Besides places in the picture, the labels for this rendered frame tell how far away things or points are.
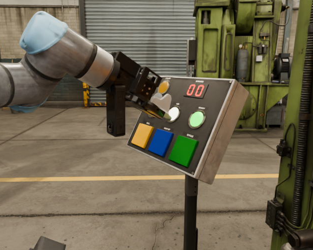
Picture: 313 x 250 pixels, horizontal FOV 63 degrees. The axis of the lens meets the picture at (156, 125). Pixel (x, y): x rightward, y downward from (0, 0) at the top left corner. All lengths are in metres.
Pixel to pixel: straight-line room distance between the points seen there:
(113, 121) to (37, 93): 0.16
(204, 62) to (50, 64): 4.76
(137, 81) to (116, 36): 7.70
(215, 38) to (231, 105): 4.53
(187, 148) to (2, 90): 0.45
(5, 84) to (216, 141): 0.49
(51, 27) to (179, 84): 0.48
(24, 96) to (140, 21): 7.80
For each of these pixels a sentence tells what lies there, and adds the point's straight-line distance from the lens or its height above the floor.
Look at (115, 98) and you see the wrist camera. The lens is 0.54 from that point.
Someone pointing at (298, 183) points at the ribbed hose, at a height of 0.93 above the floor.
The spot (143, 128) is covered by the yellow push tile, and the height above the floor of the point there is 1.03.
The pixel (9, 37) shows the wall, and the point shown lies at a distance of 9.17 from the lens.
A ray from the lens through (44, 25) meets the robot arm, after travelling 0.48.
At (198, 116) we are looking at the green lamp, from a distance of 0.72.
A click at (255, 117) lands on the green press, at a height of 0.27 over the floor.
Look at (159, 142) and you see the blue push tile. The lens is 0.78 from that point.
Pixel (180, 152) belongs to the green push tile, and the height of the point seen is 1.00.
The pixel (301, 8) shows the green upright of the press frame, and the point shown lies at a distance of 0.81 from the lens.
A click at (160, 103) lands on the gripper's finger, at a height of 1.15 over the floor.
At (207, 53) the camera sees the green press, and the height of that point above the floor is 1.48.
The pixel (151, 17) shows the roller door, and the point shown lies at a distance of 8.28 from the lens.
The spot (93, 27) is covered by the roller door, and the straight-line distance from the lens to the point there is 8.38.
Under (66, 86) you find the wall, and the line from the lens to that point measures 8.57.
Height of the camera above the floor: 1.23
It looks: 13 degrees down
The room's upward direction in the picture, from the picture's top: straight up
